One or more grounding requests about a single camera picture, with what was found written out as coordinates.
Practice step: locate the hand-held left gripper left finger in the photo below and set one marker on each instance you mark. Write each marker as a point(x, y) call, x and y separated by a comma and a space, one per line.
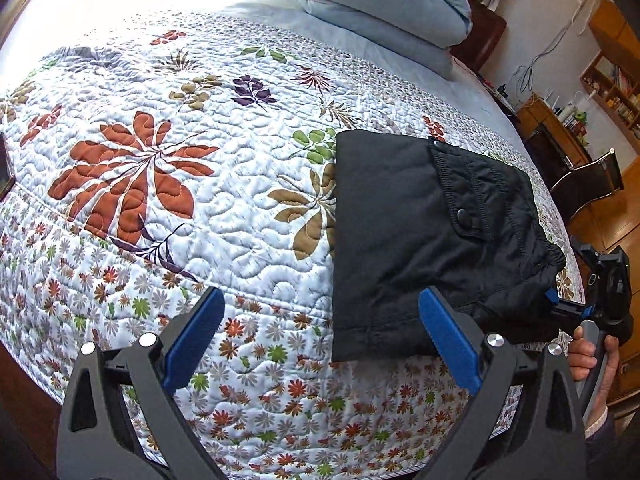
point(192, 341)

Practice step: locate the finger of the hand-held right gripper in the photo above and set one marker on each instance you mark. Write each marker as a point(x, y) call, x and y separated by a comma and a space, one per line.
point(570, 314)

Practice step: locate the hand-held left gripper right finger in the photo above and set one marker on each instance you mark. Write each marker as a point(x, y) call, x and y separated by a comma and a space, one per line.
point(447, 341)

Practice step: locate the black pants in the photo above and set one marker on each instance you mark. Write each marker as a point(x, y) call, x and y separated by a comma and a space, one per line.
point(400, 240)

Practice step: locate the person's right forearm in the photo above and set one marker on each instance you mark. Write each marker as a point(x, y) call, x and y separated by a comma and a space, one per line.
point(602, 445)

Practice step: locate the person's right hand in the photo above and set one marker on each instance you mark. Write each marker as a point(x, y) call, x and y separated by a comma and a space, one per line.
point(582, 357)

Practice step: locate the floral quilted bedspread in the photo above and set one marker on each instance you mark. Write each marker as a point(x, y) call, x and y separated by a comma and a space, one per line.
point(175, 260)

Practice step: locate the black office chair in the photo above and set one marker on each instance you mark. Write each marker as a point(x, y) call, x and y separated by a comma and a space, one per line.
point(600, 175)

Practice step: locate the wooden desk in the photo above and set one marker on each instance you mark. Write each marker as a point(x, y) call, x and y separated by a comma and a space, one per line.
point(537, 132)

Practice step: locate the green toy figure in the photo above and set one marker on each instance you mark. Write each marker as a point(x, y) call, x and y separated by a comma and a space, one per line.
point(580, 119)

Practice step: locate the white router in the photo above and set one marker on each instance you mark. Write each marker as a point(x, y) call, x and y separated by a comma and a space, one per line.
point(554, 102)

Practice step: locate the black smartphone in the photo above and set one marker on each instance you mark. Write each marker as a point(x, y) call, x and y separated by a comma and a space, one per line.
point(5, 170)

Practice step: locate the dark wooden headboard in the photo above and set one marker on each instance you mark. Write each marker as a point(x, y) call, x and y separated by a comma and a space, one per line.
point(482, 35)

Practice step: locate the light blue pillow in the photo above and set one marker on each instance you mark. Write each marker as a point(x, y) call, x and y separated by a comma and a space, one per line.
point(380, 35)

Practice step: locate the wooden wall shelf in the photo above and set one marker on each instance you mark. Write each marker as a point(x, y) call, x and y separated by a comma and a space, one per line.
point(615, 95)

